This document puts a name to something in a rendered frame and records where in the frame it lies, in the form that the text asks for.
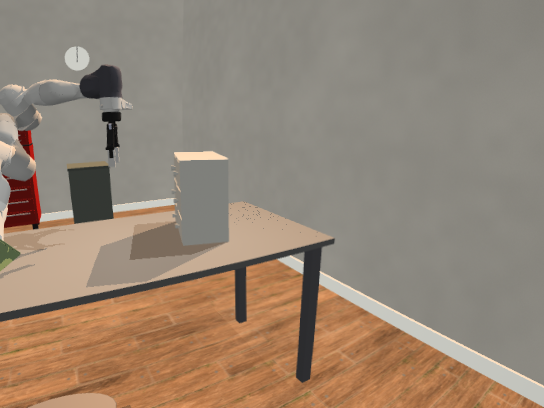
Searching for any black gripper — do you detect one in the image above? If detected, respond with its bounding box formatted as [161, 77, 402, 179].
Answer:
[102, 112, 121, 167]

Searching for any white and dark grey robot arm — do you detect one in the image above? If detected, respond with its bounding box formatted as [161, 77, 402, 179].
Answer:
[0, 64, 132, 241]

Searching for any white chest of drawers with wooden top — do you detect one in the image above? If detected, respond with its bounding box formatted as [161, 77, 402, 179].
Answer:
[174, 152, 229, 246]

